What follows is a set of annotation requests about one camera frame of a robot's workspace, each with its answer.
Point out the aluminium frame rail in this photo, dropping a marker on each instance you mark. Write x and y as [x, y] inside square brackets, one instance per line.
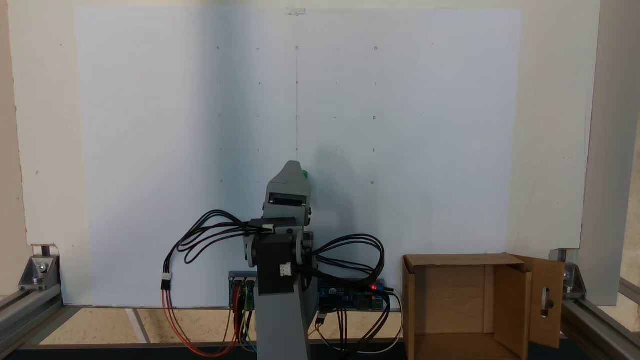
[600, 325]
[30, 315]

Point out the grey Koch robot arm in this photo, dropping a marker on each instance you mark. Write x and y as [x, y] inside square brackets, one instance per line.
[280, 325]

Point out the open brown cardboard box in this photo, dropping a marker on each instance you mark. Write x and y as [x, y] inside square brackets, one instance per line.
[455, 305]

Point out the clear tape piece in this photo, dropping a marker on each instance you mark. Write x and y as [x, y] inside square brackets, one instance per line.
[296, 11]

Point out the small black driver board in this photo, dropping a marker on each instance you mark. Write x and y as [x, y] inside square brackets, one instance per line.
[239, 290]

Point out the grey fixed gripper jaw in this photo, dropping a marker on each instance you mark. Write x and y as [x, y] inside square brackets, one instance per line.
[291, 172]

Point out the blue circuit board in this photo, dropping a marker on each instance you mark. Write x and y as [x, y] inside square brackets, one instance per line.
[345, 297]

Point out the metal corner bracket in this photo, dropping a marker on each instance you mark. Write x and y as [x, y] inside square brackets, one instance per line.
[574, 280]
[37, 272]

